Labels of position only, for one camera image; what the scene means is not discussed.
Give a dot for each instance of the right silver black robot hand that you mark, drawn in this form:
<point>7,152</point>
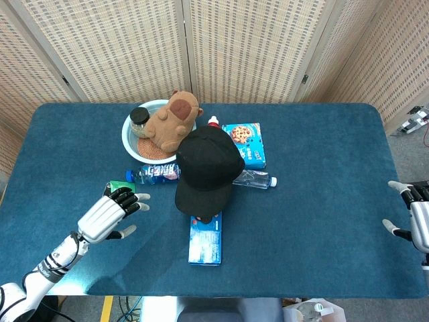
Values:
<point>420,221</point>

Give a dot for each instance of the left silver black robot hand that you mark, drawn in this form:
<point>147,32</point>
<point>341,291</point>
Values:
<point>100,214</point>

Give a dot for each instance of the black baseball cap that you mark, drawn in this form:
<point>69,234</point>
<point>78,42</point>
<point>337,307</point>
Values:
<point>207,161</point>

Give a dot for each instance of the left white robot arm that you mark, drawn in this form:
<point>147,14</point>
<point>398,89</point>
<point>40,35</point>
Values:
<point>43,271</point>

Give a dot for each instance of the green snack packet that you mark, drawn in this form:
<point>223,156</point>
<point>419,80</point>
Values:
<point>122,185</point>

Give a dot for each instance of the blue label drink bottle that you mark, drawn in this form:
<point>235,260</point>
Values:
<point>154,172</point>

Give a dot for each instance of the orange round mesh pad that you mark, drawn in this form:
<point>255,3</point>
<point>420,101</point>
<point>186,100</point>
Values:
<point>149,151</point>

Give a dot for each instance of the light blue plastic bowl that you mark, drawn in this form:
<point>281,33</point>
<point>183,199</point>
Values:
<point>129,134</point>

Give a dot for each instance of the white electronic device on floor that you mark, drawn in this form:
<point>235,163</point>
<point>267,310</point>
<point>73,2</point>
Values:
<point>410,122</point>

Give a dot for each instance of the glass jar with black lid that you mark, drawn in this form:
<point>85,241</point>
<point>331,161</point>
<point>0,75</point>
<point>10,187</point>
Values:
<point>139,117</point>

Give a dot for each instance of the blue Oreo cookie box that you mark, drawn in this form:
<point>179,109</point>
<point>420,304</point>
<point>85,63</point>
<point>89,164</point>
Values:
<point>205,241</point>

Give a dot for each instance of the brown capybara plush toy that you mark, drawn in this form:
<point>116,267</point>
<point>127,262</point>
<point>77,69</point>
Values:
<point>171,124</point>

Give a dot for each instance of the blue table cloth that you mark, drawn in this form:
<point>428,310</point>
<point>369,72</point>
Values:
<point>301,218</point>

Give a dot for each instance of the black screen hinge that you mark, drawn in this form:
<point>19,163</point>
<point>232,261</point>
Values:
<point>65,80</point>
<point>305,79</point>

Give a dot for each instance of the clear plastic bag with bottle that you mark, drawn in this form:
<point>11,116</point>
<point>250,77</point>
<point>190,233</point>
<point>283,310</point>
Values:
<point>311,312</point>

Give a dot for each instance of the red bottle with white cap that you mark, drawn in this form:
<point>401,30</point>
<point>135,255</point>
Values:
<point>212,121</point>

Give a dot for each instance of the clear plastic water bottle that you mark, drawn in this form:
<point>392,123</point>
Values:
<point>254,178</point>

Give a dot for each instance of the blue chocolate chip cookie box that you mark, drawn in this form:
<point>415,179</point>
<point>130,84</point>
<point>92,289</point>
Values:
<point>251,147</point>

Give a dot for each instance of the woven folding screen panel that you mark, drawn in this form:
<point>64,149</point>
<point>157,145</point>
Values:
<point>110,47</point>
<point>378,57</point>
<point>248,47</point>
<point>23,67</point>

